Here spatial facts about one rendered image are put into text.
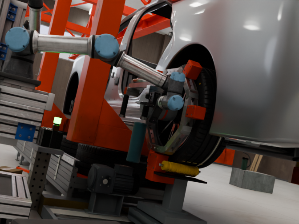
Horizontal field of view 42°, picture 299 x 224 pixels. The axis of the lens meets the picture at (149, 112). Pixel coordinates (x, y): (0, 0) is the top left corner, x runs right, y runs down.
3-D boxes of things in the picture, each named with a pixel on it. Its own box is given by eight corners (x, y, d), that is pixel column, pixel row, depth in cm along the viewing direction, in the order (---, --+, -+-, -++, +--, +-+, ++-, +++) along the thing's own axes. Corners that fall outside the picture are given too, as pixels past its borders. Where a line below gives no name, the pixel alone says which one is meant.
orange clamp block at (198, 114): (195, 119, 229) (204, 120, 220) (184, 116, 225) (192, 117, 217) (198, 107, 229) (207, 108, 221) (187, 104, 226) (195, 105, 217)
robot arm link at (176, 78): (169, 73, 207) (164, 93, 206) (172, 70, 196) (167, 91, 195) (183, 76, 208) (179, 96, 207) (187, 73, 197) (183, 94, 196)
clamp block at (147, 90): (162, 97, 227) (164, 88, 227) (148, 93, 223) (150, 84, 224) (158, 97, 232) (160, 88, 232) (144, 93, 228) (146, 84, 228)
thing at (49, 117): (86, 136, 471) (92, 107, 474) (42, 127, 449) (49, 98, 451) (82, 134, 486) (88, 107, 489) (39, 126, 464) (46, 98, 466)
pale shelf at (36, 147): (62, 155, 260) (64, 151, 260) (37, 151, 253) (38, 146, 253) (50, 148, 299) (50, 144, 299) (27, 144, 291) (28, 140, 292)
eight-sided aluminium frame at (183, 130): (185, 159, 226) (204, 67, 230) (175, 157, 223) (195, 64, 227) (146, 148, 275) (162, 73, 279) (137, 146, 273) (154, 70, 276)
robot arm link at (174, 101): (186, 95, 196) (183, 112, 195) (175, 95, 206) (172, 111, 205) (173, 91, 193) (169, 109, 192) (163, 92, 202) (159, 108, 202)
